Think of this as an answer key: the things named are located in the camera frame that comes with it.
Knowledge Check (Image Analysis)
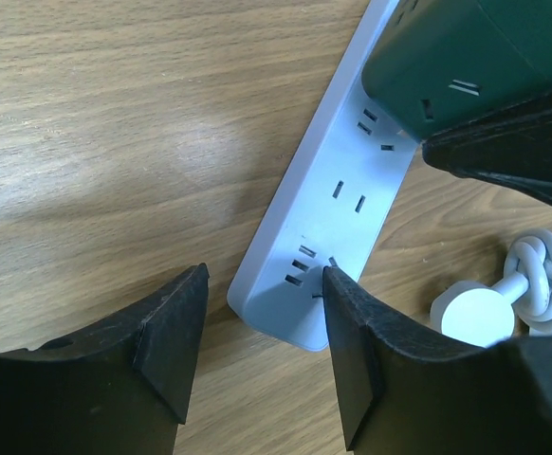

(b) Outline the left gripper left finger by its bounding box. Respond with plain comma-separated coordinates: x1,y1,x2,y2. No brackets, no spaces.
0,264,209,454

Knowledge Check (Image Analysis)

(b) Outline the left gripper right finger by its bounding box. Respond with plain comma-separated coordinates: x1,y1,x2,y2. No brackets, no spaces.
322,267,552,454

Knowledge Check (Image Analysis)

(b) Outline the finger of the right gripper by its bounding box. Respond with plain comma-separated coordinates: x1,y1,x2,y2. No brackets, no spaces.
422,91,552,207

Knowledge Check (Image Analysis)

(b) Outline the dark green charger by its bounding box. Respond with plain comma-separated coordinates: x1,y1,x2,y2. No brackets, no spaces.
361,1,552,140

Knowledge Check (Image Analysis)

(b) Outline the blue round socket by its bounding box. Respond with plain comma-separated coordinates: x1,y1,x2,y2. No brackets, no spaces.
430,229,552,347

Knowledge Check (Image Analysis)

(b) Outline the blue power strip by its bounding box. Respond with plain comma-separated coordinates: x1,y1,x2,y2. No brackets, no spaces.
227,1,417,352

